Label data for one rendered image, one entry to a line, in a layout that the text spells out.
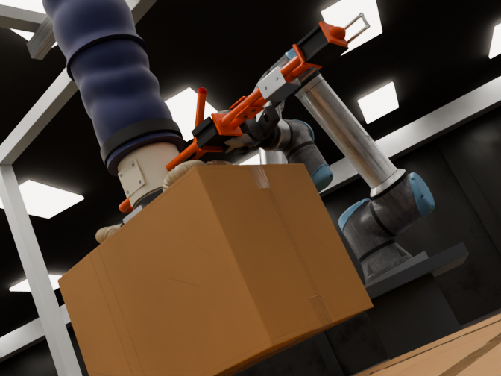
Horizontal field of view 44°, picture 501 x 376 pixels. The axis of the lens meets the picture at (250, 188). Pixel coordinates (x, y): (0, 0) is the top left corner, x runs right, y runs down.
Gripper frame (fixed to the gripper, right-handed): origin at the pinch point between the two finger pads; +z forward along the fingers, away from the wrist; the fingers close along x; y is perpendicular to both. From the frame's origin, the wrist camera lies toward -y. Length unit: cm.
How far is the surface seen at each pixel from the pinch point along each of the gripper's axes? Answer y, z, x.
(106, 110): 25.1, 9.9, 20.9
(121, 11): 16, -1, 49
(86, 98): 30.7, 9.4, 28.8
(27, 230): 338, -165, 126
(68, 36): 27, 11, 46
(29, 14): 180, -111, 207
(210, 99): 326, -460, 274
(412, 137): 280, -893, 203
